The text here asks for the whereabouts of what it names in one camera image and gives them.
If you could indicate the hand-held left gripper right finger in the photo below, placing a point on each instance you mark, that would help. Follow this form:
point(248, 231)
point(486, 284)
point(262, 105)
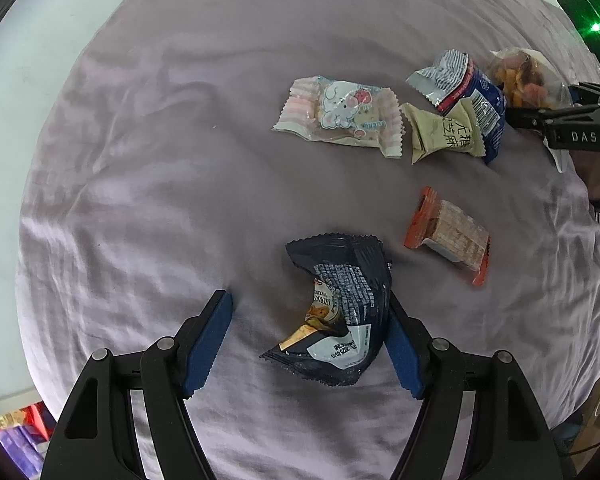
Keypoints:
point(402, 355)

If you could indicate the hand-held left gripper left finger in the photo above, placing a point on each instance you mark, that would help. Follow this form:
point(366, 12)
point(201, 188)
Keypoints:
point(207, 350)

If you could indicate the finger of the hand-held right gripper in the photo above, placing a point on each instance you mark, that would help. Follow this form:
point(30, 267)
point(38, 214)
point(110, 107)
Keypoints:
point(574, 96)
point(535, 117)

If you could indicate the clear bag of orange snacks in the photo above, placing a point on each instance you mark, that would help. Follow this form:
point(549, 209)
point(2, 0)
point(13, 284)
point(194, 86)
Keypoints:
point(520, 77)

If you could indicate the blue and silver snack packet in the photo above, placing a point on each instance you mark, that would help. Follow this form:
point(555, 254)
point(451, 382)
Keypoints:
point(482, 95)

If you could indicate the dark blue cookie packet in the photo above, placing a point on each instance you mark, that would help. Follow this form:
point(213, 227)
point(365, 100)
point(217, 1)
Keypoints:
point(350, 285)

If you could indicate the beige snack packet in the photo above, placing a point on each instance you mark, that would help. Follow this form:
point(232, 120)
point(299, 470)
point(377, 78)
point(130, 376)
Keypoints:
point(440, 132)

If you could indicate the orange wafer packet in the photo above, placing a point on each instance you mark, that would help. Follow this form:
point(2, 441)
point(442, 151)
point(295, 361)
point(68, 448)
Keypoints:
point(450, 232)

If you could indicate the pink cartoon snack packet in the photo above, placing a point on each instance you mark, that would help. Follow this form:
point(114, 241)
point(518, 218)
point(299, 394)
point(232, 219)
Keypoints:
point(340, 110)

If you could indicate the person's right forearm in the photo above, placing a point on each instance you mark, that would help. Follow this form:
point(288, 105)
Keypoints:
point(597, 175)

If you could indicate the lilac bed sheet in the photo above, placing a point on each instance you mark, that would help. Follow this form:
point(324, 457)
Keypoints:
point(155, 185)

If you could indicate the colourful packaging pile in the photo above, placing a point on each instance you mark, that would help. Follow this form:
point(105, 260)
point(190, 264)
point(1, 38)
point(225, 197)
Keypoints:
point(20, 450)

